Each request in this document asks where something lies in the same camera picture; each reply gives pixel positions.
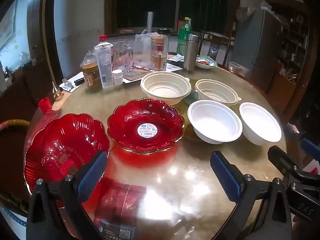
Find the wooden shelf cabinet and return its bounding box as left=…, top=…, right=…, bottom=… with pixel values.
left=265, top=0, right=315, bottom=115

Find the white paper sheet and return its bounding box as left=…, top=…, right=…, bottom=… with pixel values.
left=62, top=71, right=87, bottom=92

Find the red plate white sticker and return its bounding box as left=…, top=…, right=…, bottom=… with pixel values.
left=107, top=99, right=185, bottom=155

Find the green plastic bottle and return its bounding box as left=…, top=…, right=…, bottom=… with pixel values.
left=177, top=17, right=192, bottom=55

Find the crumpled plastic bag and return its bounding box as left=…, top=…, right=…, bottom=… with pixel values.
left=236, top=6, right=253, bottom=22

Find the brown book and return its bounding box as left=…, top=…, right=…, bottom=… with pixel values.
left=124, top=67, right=148, bottom=79

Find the printed leaflet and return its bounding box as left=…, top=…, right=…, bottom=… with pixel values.
left=165, top=62, right=183, bottom=72

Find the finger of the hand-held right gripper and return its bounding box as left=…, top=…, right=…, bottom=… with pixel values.
left=301, top=139, right=320, bottom=157
left=267, top=145, right=303, bottom=181

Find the dark wooden chair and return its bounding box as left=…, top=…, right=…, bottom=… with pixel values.
left=200, top=30, right=235, bottom=67

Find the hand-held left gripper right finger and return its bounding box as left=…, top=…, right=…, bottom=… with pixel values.
left=210, top=151, right=292, bottom=240

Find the patterned plate with food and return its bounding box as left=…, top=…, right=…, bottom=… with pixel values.
left=195, top=56, right=218, bottom=69

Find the mirrored wooden cabinet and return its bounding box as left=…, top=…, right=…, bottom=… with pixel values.
left=0, top=0, right=64, bottom=120

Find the grey refrigerator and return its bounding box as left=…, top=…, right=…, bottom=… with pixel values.
left=231, top=6, right=285, bottom=93

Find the clear plastic container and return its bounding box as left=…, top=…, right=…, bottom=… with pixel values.
left=228, top=61, right=250, bottom=78

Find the red cup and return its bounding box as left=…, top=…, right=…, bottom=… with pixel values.
left=38, top=97, right=53, bottom=114

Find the white bowl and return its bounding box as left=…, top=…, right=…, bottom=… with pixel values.
left=239, top=102, right=283, bottom=146
left=187, top=100, right=243, bottom=145

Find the teal plate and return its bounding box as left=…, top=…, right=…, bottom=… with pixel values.
left=184, top=92, right=199, bottom=105

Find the glass mug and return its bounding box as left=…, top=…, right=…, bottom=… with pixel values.
left=112, top=40, right=134, bottom=72

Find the small white bottle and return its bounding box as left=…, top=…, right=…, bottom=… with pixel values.
left=112, top=69, right=124, bottom=86

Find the amber liquor bottle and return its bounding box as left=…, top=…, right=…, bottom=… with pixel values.
left=152, top=44, right=167, bottom=72

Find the gold glitter round mat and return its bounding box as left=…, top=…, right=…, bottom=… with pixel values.
left=180, top=94, right=200, bottom=143

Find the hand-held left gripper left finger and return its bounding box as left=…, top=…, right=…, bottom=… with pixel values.
left=26, top=151, right=108, bottom=240

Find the steel thermos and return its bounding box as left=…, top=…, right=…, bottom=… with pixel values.
left=183, top=33, right=200, bottom=71

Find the gold liquor box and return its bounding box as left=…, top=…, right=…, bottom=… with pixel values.
left=150, top=34, right=167, bottom=55

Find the red packet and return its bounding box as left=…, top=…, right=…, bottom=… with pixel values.
left=94, top=177, right=147, bottom=240

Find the liquor bottle in plastic bag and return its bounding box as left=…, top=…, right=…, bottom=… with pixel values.
left=134, top=30, right=168, bottom=70

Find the brown spread jar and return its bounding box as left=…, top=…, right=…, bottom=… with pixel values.
left=80, top=52, right=102, bottom=88

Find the red scalloped plate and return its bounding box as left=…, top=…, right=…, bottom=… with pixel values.
left=24, top=113, right=110, bottom=195

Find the cream ribbed bowl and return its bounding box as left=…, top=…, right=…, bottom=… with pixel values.
left=194, top=79, right=242, bottom=105
left=140, top=72, right=192, bottom=106

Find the dark window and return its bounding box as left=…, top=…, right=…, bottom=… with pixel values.
left=105, top=0, right=240, bottom=37

